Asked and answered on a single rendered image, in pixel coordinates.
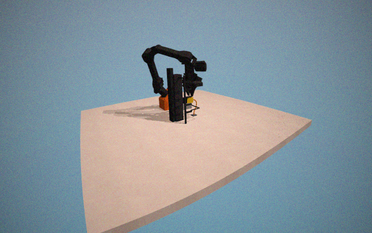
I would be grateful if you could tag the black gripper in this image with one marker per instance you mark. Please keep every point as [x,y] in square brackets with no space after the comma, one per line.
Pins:
[190,76]

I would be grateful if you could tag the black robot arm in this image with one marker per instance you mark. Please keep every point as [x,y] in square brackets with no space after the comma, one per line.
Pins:
[185,57]

